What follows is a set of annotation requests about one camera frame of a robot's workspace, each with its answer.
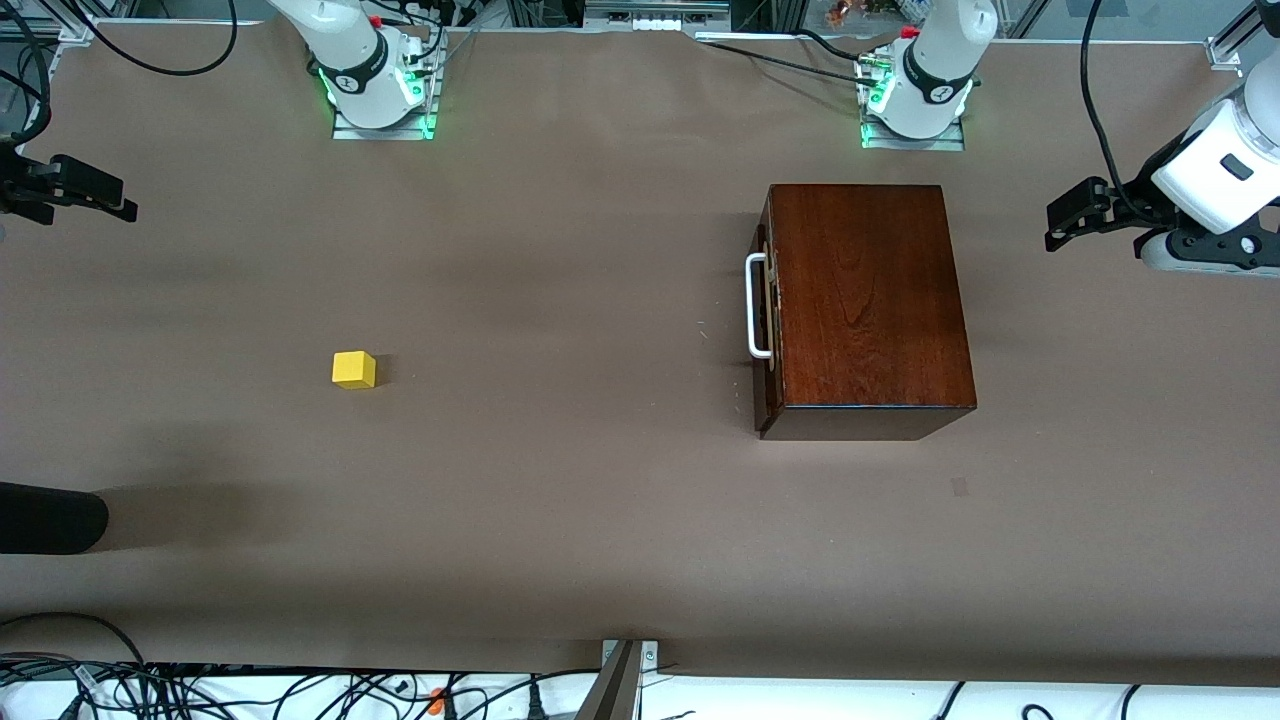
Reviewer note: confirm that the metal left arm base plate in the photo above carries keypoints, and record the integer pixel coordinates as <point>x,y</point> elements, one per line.
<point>915,144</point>

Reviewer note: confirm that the colourful small toys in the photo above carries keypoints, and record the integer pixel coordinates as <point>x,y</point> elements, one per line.
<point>860,12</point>

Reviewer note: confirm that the black plug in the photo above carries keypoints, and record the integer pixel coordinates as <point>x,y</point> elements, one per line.
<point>535,702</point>

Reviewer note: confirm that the grey metal post bracket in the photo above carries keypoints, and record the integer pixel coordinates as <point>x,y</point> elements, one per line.
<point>615,690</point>

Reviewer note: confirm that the white power strip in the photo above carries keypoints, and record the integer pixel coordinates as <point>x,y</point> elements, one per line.
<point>655,22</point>

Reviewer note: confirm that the orange connector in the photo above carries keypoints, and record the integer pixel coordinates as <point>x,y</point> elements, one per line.
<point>437,700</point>

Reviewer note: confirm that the aluminium corner bracket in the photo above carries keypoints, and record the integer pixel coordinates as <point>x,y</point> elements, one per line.
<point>1225,50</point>
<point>75,33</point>

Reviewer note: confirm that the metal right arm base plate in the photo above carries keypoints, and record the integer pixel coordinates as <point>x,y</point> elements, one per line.
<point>385,133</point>

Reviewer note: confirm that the black cylinder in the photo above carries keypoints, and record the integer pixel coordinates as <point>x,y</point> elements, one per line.
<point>50,518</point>

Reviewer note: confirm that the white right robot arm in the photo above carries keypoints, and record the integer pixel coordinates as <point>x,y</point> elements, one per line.
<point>350,50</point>

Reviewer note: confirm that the yellow cube block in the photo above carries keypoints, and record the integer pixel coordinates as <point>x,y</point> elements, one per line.
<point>352,368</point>

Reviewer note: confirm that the dark brown wooden cabinet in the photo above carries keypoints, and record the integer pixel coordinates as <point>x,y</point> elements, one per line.
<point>870,300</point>

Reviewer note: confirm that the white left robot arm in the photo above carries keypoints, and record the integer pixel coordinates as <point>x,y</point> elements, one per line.
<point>940,60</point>

